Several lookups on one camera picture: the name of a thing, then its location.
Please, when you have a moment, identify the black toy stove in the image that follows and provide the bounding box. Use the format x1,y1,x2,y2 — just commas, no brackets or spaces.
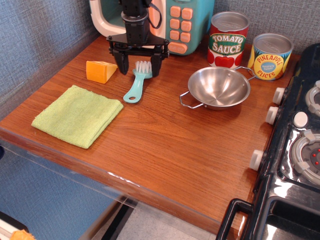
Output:
216,43,320,240

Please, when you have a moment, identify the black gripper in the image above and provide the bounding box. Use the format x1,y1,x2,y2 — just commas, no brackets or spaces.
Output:
106,11,170,77

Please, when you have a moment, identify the orange object bottom left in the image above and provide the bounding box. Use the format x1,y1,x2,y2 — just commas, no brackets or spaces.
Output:
10,229,35,240

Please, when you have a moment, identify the teal dish brush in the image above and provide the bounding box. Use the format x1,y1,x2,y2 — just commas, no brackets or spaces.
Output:
123,61,153,104

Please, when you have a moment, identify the steel colander bowl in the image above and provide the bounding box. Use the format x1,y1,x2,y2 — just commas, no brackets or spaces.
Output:
179,66,256,110

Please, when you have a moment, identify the teal toy microwave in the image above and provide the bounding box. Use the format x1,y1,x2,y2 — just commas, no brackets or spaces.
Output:
89,0,215,56

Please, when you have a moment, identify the green folded cloth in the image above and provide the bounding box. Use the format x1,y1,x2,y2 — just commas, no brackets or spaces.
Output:
31,85,124,149

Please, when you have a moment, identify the pineapple slices can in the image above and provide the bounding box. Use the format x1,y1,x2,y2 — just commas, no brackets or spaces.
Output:
247,33,294,81

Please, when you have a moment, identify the tomato sauce can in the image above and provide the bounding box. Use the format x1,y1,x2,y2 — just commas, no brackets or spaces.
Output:
207,11,249,69

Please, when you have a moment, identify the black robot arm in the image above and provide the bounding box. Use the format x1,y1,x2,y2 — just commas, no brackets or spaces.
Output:
106,0,169,77

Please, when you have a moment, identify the orange cheese wedge toy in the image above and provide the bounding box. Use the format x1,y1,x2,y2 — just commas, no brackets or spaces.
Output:
86,61,118,84

